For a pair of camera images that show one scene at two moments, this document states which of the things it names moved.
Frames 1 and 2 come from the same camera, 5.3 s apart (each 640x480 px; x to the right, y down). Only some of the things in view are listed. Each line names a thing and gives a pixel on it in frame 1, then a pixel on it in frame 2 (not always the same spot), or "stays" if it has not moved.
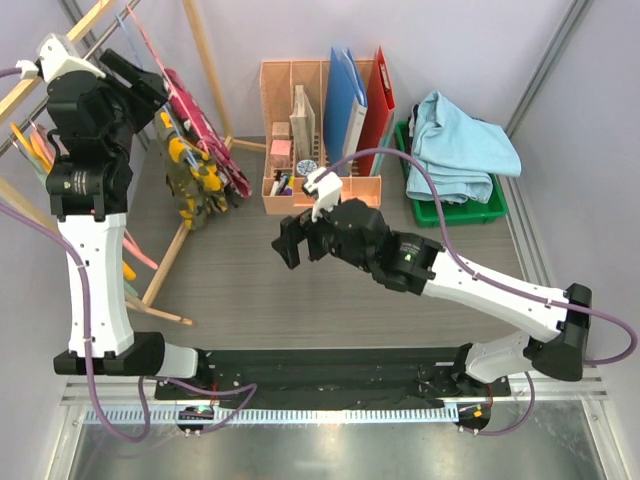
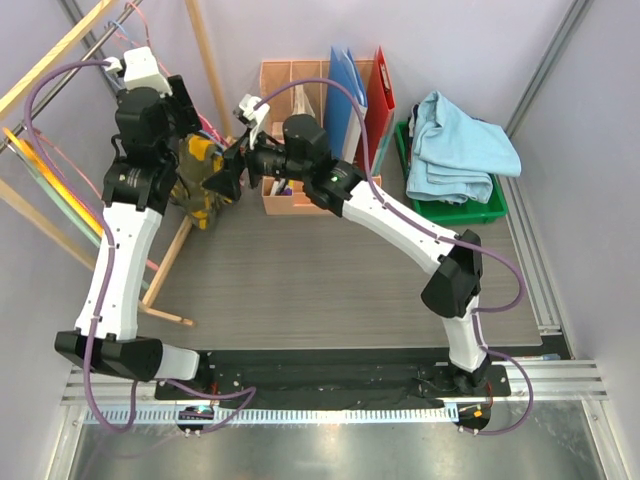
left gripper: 146,92 → 180,106
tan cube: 281,131 stays
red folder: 381,106 stays
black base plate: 340,374 stays
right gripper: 292,230 → 226,182
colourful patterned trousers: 411,131 stays
